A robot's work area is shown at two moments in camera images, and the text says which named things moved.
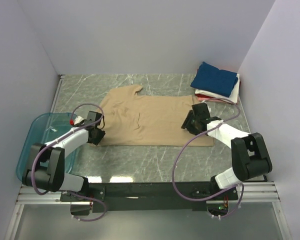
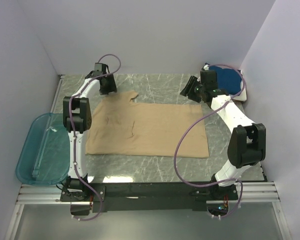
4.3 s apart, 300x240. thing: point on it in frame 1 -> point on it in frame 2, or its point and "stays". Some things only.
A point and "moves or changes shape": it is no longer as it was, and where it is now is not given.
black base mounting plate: x=137 y=197 stays
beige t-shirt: x=133 y=119 moves or changes shape
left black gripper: x=98 y=136 -> x=109 y=86
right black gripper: x=190 y=123 -> x=192 y=88
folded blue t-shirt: x=211 y=78 stays
